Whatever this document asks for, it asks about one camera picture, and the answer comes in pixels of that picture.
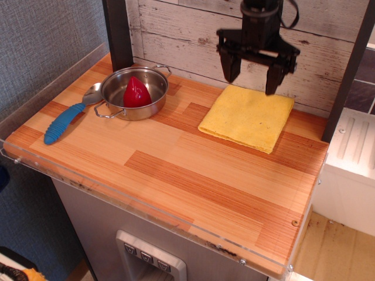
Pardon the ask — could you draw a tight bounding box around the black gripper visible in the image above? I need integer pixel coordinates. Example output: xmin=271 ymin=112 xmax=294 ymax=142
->
xmin=217 ymin=8 xmax=300 ymax=95

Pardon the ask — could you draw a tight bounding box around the yellow cloth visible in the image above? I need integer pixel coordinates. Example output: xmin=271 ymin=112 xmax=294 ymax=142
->
xmin=198 ymin=85 xmax=294 ymax=154

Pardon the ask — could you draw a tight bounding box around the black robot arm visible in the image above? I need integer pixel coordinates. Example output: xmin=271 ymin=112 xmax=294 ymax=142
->
xmin=217 ymin=1 xmax=300 ymax=95

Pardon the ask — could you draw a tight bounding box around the small steel pot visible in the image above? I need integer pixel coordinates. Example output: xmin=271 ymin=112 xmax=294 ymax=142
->
xmin=94 ymin=65 xmax=172 ymax=121

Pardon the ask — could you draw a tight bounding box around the red plastic pepper toy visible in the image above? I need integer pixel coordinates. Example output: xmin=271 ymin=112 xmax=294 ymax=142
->
xmin=123 ymin=76 xmax=152 ymax=108

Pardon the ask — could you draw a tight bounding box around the clear acrylic table guard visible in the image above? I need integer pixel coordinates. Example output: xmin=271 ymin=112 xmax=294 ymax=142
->
xmin=4 ymin=132 xmax=328 ymax=279

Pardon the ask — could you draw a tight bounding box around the grey toy fridge cabinet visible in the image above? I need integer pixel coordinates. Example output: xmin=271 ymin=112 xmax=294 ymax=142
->
xmin=53 ymin=180 xmax=268 ymax=280

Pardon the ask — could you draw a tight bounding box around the silver dispenser panel with buttons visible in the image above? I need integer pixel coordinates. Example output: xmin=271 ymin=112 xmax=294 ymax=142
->
xmin=116 ymin=230 xmax=188 ymax=280

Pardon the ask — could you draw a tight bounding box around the yellow object bottom left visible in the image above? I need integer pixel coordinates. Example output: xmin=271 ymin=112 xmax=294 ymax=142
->
xmin=0 ymin=262 xmax=47 ymax=281

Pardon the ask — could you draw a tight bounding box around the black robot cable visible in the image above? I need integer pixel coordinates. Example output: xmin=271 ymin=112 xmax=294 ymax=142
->
xmin=279 ymin=0 xmax=300 ymax=29

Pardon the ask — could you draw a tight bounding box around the dark right frame post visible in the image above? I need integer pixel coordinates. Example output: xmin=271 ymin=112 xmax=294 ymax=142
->
xmin=321 ymin=0 xmax=374 ymax=143

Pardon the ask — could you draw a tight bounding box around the dark frame post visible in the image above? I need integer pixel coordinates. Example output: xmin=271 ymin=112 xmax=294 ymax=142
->
xmin=102 ymin=0 xmax=134 ymax=71
xmin=321 ymin=0 xmax=374 ymax=143

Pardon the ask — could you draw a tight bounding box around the dark left frame post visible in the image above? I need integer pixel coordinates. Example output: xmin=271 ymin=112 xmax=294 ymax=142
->
xmin=102 ymin=0 xmax=134 ymax=71

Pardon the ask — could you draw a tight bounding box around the blue handled metal spoon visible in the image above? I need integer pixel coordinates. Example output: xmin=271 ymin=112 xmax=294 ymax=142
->
xmin=44 ymin=83 xmax=102 ymax=145

